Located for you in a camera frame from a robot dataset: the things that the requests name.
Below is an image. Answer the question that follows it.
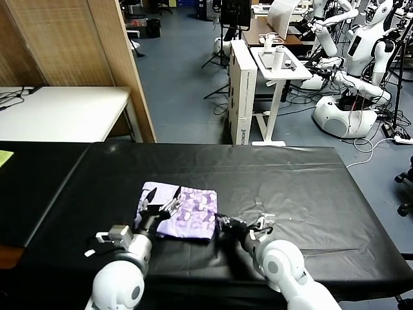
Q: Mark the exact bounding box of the white rectangular table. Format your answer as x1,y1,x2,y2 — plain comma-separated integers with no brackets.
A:
0,86,143,144

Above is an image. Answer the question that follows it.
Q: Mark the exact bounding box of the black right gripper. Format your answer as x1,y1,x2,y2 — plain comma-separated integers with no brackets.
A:
215,214,256,245

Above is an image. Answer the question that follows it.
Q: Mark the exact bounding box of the lavender t-shirt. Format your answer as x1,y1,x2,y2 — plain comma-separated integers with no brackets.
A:
134,181,218,242

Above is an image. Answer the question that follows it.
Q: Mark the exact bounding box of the white tall bottle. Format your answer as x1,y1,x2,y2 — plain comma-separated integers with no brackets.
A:
270,45,286,74

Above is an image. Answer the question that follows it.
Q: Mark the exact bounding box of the black panel on stand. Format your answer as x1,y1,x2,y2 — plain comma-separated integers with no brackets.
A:
219,0,252,32

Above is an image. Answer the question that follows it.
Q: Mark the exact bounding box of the white standing desk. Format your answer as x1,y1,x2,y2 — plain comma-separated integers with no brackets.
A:
248,46,313,147

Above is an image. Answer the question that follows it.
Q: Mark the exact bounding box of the black cable bundle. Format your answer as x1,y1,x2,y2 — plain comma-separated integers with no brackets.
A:
0,86,38,112

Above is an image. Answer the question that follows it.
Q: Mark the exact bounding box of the black tall tripod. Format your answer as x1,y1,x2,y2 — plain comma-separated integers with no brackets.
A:
380,24,413,136

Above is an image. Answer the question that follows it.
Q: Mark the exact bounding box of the brown wooden desk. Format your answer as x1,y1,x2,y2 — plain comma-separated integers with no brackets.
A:
241,17,316,48

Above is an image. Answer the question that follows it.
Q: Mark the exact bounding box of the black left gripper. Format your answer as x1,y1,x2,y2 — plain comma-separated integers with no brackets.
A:
137,187,181,233

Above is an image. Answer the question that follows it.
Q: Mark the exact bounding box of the tall white cardboard box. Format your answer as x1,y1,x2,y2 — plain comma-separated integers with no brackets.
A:
227,40,258,145

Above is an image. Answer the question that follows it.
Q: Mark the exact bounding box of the grey tablet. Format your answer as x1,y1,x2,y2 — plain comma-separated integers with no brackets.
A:
257,50,293,70

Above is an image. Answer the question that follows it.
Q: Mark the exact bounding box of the matte black table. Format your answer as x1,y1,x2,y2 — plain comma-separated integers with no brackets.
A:
0,141,90,249

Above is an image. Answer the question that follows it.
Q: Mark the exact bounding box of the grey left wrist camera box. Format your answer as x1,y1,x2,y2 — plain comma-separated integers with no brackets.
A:
96,224,132,246

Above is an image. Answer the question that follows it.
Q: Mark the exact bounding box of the black plastic table cover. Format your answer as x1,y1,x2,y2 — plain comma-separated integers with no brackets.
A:
24,141,413,304

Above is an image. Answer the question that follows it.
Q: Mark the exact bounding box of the black waste bin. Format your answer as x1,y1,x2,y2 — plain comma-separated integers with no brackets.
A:
145,18,161,39

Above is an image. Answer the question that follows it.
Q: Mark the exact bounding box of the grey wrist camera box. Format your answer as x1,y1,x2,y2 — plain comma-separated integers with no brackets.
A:
96,224,132,246
253,212,277,236

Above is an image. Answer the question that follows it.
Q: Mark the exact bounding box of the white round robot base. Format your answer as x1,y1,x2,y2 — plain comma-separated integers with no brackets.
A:
212,37,232,54

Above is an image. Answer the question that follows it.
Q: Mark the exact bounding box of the black light stand tripod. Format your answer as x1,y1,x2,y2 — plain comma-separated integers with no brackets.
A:
200,25,233,101

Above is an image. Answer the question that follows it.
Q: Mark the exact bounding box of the white floor cable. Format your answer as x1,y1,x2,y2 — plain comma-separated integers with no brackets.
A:
345,137,396,169

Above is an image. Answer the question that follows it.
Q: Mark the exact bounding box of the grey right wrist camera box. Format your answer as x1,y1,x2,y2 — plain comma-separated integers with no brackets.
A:
253,212,277,236

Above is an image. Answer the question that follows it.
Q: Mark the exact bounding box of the white small stand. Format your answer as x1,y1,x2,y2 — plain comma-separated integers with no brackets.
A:
257,34,281,52

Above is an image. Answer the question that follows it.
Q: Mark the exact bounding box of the white curved sheet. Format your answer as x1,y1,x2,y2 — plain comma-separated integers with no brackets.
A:
267,0,299,41

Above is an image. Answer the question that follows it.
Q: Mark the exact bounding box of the white humanoid robot on base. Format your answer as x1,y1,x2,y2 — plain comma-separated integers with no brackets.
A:
299,0,401,140

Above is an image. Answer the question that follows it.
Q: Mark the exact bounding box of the wooden woven partition screen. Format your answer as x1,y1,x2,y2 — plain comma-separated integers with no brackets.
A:
0,0,158,144

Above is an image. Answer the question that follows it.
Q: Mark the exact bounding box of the black office chair base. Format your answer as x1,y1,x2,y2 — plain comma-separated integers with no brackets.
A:
393,158,413,217

